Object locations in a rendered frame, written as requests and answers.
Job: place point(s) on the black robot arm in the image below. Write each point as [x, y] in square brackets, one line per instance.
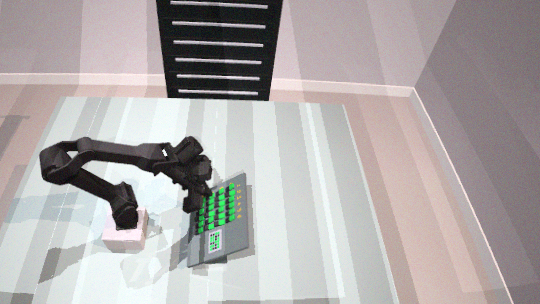
[57, 167]

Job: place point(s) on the grey switch panel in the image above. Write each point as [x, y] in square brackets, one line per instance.
[220, 227]

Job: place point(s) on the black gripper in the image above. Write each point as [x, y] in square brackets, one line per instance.
[194, 200]

